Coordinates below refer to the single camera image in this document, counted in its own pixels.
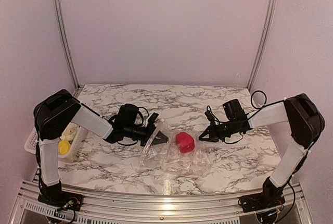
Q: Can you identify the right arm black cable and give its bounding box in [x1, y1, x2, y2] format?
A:
[251, 90, 267, 109]

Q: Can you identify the front aluminium frame rail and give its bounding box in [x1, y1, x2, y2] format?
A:
[9, 181, 313, 223]

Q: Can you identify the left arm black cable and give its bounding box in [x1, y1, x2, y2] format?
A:
[135, 106, 149, 126]

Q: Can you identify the clear zip top bag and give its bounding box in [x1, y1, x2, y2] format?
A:
[139, 119, 211, 177]

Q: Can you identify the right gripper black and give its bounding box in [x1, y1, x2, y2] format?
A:
[198, 119, 237, 142]

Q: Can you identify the right aluminium frame post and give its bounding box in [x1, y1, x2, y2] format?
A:
[247, 0, 277, 91]

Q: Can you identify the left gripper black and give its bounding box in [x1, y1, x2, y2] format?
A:
[124, 122, 169, 147]

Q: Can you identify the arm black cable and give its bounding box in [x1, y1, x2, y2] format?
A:
[135, 106, 149, 126]
[251, 90, 267, 109]

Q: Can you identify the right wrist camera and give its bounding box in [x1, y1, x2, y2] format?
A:
[205, 105, 220, 125]

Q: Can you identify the aluminium frame post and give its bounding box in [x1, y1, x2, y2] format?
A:
[53, 0, 80, 90]
[247, 0, 277, 91]

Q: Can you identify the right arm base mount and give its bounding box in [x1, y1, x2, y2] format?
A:
[238, 193, 286, 213]

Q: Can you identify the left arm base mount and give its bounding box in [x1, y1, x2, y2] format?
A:
[38, 190, 83, 211]

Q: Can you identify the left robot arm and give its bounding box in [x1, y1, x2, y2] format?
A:
[33, 89, 169, 206]

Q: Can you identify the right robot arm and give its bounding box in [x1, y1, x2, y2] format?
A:
[199, 93, 325, 207]

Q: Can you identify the red fake pepper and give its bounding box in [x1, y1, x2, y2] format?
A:
[175, 132, 195, 154]

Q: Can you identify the white fake cauliflower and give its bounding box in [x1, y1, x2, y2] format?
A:
[60, 123, 79, 141]

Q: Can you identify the white perforated plastic basket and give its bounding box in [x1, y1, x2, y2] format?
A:
[24, 127, 88, 163]

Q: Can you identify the left aluminium frame post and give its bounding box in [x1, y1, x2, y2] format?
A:
[53, 0, 80, 90]

